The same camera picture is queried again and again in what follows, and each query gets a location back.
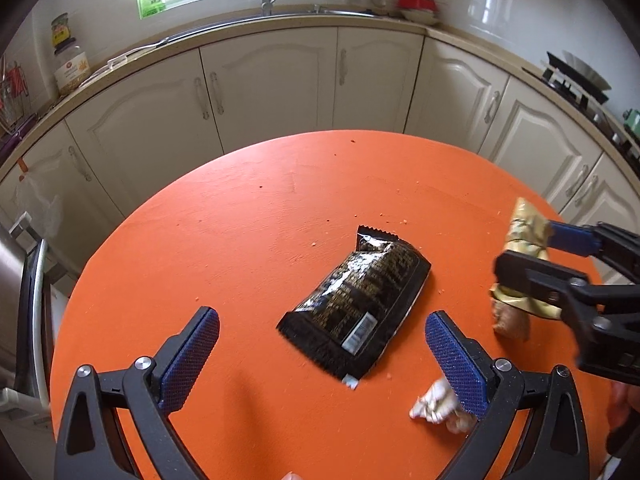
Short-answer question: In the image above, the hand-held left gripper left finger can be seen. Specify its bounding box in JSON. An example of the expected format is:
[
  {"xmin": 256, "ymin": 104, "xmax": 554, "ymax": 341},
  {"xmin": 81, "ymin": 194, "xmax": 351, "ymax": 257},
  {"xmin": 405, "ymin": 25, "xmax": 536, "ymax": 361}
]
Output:
[{"xmin": 54, "ymin": 306, "xmax": 221, "ymax": 480}]

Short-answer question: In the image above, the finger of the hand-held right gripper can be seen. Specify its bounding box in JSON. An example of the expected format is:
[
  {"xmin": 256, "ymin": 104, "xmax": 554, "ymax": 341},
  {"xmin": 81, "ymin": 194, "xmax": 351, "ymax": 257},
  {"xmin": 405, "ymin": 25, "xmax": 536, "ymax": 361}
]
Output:
[
  {"xmin": 547, "ymin": 220, "xmax": 640, "ymax": 283},
  {"xmin": 494, "ymin": 251, "xmax": 592, "ymax": 319}
]

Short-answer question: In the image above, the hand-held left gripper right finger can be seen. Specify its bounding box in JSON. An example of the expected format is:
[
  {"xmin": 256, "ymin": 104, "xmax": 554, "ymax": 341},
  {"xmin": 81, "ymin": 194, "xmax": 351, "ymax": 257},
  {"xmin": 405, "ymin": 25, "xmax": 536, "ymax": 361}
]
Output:
[{"xmin": 425, "ymin": 310, "xmax": 593, "ymax": 480}]

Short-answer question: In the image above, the gold wrapper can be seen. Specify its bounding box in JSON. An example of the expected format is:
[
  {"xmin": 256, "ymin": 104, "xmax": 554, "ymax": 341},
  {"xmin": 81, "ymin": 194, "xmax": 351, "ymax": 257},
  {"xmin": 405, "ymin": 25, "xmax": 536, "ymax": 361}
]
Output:
[{"xmin": 490, "ymin": 197, "xmax": 563, "ymax": 321}]

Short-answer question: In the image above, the black snack packet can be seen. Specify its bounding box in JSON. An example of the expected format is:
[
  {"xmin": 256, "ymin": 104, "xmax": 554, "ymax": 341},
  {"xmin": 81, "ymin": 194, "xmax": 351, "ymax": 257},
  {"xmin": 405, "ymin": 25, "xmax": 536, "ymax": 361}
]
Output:
[{"xmin": 276, "ymin": 225, "xmax": 433, "ymax": 391}]

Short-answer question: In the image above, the person's right hand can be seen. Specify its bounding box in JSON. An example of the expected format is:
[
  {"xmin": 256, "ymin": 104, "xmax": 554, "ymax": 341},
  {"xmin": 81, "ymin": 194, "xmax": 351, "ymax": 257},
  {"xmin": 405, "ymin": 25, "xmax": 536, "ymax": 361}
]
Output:
[{"xmin": 611, "ymin": 380, "xmax": 632, "ymax": 413}]

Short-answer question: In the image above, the crumpled white paper scrap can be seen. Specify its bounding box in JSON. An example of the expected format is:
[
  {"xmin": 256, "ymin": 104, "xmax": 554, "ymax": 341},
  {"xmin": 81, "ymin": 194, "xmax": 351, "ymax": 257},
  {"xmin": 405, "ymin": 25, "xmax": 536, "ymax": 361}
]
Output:
[{"xmin": 409, "ymin": 377, "xmax": 476, "ymax": 435}]

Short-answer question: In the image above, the ginger piece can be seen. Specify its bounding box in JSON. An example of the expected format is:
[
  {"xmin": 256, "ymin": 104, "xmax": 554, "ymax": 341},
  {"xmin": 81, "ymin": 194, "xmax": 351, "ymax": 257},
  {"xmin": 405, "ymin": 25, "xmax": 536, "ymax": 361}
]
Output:
[{"xmin": 491, "ymin": 297, "xmax": 531, "ymax": 343}]

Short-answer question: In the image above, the black gas stove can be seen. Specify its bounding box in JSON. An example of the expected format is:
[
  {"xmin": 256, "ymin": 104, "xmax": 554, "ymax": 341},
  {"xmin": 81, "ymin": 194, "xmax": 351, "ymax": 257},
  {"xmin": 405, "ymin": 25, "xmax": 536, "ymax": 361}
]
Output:
[{"xmin": 522, "ymin": 67, "xmax": 640, "ymax": 161}]

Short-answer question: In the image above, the black induction cooker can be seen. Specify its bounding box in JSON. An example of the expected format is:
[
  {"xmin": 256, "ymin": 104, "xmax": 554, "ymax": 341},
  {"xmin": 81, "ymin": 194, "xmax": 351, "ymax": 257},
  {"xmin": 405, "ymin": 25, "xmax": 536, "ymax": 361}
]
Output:
[{"xmin": 542, "ymin": 51, "xmax": 611, "ymax": 103}]

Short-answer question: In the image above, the steel wok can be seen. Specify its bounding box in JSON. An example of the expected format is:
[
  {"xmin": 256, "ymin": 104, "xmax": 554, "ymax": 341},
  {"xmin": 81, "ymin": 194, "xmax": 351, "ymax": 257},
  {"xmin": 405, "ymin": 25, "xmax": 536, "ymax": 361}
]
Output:
[{"xmin": 562, "ymin": 50, "xmax": 613, "ymax": 92}]

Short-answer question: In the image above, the stainless steel appliance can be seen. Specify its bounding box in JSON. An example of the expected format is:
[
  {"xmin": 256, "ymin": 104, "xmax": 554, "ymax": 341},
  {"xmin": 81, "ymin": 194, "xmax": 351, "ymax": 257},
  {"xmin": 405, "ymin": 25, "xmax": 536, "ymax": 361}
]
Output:
[{"xmin": 0, "ymin": 220, "xmax": 56, "ymax": 413}]

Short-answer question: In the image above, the clear hanging plastic bag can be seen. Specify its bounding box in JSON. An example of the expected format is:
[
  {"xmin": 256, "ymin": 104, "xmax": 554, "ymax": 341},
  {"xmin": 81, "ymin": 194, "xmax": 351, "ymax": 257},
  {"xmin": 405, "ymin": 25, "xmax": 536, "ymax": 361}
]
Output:
[{"xmin": 14, "ymin": 159, "xmax": 63, "ymax": 241}]

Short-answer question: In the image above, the stack of white bowls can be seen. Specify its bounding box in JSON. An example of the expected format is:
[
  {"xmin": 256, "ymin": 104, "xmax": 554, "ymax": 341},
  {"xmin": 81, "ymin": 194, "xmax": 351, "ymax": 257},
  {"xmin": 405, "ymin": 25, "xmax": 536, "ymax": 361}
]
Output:
[{"xmin": 400, "ymin": 9, "xmax": 443, "ymax": 26}]

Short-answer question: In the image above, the round orange table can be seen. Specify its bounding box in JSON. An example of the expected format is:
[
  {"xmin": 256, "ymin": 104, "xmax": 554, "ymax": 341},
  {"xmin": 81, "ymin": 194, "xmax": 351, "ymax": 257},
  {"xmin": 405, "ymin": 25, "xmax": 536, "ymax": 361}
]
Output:
[{"xmin": 0, "ymin": 25, "xmax": 640, "ymax": 286}]

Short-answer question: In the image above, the large clear jar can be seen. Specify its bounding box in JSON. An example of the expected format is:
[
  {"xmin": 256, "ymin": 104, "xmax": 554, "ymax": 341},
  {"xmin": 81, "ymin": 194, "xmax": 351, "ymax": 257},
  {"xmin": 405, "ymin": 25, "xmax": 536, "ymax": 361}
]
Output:
[{"xmin": 52, "ymin": 45, "xmax": 93, "ymax": 98}]

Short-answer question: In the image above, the stainless steel sink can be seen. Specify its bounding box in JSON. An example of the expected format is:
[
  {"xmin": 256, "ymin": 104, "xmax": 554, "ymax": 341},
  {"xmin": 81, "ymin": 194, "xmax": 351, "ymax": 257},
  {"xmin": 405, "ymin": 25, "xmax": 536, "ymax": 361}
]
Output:
[{"xmin": 280, "ymin": 4, "xmax": 396, "ymax": 17}]

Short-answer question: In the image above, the small yellow label jar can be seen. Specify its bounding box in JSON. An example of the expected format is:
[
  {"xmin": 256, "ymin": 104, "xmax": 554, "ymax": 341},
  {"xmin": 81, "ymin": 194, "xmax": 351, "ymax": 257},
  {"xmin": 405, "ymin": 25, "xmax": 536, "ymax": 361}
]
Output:
[{"xmin": 50, "ymin": 13, "xmax": 76, "ymax": 51}]

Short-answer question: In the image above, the wire dish rack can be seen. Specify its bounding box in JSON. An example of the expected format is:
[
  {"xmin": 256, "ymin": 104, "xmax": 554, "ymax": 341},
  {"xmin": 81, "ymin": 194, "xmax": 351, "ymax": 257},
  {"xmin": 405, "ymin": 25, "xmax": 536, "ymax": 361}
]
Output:
[{"xmin": 0, "ymin": 57, "xmax": 38, "ymax": 141}]

